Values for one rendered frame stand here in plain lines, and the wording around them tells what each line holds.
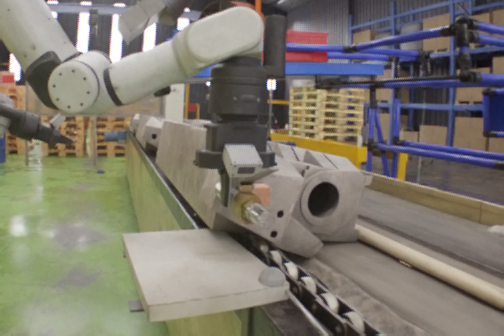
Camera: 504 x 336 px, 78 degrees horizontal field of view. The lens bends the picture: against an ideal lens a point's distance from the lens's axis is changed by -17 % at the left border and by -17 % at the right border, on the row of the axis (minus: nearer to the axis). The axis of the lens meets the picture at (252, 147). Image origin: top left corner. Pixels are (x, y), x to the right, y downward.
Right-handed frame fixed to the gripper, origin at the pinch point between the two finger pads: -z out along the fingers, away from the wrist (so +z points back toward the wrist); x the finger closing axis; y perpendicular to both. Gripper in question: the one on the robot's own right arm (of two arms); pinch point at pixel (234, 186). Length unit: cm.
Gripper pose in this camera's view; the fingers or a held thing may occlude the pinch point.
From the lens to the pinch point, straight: 57.1
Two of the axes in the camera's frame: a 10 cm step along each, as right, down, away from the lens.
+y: -3.6, -1.0, 9.3
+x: 9.3, 0.1, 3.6
